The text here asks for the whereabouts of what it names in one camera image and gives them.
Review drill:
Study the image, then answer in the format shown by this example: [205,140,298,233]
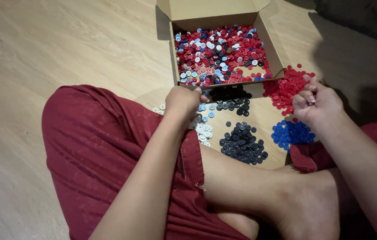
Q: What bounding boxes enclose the person's bare lower leg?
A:
[201,143,352,240]

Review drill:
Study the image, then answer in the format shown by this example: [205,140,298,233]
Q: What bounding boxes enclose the pile of black buttons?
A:
[208,85,253,117]

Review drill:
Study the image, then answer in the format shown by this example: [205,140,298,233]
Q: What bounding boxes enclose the pile of light blue buttons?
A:
[197,101,216,123]

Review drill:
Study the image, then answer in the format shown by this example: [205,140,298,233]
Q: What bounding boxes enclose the brown cardboard box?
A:
[156,0,286,91]

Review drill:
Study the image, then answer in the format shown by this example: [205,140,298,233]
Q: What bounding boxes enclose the pile of red buttons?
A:
[263,63,316,117]

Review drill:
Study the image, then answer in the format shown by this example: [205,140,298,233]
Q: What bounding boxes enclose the pile of navy buttons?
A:
[219,121,269,165]

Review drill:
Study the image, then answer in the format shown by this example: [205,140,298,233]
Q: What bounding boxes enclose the pile of white buttons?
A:
[152,103,213,148]

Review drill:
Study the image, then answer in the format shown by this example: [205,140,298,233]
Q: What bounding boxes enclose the person's dark red trousers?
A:
[41,85,377,240]

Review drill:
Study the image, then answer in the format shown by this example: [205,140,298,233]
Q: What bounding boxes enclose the dark grey carpet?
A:
[313,0,377,49]

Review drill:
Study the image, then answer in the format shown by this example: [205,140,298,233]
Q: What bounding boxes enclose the person's left hand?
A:
[164,86,210,126]

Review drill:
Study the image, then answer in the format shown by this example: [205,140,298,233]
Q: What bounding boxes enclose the heap of mixed coloured buttons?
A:
[174,25,273,87]

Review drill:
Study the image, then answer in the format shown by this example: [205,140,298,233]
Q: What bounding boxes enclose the person's right hand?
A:
[291,74,345,129]

